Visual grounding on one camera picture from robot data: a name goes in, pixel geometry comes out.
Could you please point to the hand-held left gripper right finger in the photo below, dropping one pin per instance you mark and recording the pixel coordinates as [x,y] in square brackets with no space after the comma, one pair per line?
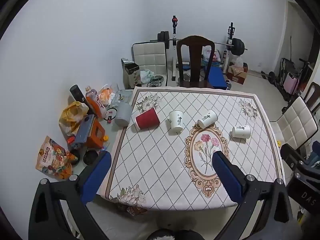
[226,177]

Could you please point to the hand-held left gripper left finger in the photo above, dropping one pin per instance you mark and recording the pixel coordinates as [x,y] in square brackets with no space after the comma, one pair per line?
[96,177]

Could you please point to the white paper cup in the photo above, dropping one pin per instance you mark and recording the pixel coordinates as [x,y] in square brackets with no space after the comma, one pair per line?
[207,118]
[176,121]
[241,131]

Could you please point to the red paper cup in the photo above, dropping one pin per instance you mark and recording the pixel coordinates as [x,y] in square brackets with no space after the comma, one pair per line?
[147,119]

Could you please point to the black bowl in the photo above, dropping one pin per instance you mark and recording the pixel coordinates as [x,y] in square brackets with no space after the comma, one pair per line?
[90,156]

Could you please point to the orange box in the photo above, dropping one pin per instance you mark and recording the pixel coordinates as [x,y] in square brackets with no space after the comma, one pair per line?
[95,136]

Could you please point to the floral printed tablecloth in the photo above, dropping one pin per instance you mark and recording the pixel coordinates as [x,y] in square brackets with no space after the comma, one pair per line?
[190,150]

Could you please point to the orange snack bag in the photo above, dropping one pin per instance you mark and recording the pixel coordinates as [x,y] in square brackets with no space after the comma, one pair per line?
[53,158]

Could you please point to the red patterned packet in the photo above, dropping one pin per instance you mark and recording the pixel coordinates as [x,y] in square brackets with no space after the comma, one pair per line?
[131,209]

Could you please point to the white padded chair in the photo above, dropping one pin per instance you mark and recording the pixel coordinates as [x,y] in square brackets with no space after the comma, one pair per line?
[151,60]
[296,125]

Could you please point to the yellow plastic bag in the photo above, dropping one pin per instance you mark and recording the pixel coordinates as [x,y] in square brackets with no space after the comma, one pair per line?
[72,116]

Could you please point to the grey plastic container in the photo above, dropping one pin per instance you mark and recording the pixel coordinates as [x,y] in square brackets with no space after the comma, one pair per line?
[123,115]

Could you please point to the orange label drink bottle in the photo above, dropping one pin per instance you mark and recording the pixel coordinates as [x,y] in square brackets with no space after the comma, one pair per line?
[94,102]

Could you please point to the orange snack packet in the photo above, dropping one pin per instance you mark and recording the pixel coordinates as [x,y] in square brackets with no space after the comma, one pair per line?
[106,95]

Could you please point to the clear plastic bag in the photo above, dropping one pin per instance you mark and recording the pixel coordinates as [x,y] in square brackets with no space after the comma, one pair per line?
[122,97]

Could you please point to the black cylinder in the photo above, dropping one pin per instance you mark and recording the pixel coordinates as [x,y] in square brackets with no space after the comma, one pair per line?
[77,94]

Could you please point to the dark fuzzy slipper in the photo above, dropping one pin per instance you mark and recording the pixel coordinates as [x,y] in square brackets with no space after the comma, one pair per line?
[161,234]

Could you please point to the brown wooden chair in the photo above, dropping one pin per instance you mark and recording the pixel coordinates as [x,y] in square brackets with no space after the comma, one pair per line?
[313,93]

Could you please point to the pink suitcase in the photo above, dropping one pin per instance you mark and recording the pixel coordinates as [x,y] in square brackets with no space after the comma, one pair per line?
[291,83]

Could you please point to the blue weight bench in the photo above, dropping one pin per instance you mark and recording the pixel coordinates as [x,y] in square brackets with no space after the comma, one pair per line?
[216,76]

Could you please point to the cardboard box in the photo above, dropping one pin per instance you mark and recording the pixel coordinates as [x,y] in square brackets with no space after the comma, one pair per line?
[237,76]

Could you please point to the dark tea box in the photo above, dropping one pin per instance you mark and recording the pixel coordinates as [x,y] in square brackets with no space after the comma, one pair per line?
[130,76]

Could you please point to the black dumbbell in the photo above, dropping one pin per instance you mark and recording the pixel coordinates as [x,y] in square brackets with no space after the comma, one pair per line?
[268,76]

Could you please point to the crumpled white plastic bag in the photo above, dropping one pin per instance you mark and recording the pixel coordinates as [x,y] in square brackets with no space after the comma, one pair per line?
[146,75]

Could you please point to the metal bowl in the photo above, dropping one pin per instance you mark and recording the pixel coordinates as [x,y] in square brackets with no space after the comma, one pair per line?
[157,80]

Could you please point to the black folded cart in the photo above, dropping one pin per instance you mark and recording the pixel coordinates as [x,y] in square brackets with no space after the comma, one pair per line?
[296,66]

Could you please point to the dark wooden chair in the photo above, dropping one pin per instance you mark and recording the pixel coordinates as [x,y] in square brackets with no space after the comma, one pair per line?
[195,60]

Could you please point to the barbell with black plates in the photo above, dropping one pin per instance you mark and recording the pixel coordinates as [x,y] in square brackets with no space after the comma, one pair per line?
[237,46]

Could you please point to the white barbell rack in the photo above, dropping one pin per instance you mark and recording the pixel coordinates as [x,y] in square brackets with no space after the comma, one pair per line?
[174,50]

